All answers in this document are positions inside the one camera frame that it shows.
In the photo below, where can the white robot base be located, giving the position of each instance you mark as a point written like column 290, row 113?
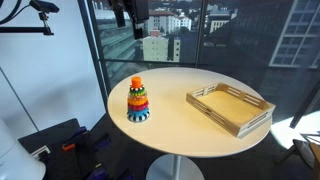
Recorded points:
column 15, row 156

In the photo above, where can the black camera on mount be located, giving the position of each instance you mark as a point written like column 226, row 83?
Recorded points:
column 45, row 6

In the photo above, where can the chair base with legs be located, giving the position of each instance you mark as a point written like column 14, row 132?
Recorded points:
column 301, row 146

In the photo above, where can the white bracket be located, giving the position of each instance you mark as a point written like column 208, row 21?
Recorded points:
column 40, row 151

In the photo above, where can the dark window frame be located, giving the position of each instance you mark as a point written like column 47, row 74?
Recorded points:
column 95, row 50

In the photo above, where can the black perforated base board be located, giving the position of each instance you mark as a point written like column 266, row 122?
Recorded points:
column 56, row 133

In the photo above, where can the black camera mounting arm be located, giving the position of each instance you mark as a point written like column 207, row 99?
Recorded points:
column 23, row 30

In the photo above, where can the wooden slotted tray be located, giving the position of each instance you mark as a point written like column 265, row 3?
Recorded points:
column 233, row 106

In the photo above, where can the orange stacking post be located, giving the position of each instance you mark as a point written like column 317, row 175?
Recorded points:
column 136, row 82

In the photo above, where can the white round table pedestal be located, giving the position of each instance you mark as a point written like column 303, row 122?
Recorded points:
column 175, row 167

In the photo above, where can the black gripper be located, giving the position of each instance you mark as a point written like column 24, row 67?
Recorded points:
column 140, row 10

